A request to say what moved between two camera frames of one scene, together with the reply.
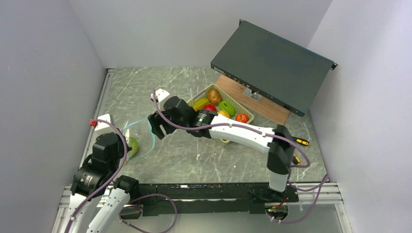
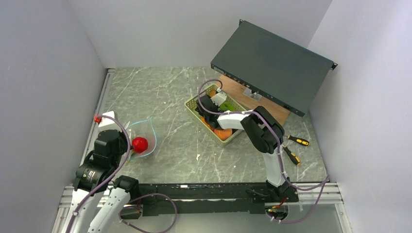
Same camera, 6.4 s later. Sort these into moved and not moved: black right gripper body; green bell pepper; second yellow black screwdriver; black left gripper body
Moved: black right gripper body
Not moved: black left gripper body; green bell pepper; second yellow black screwdriver
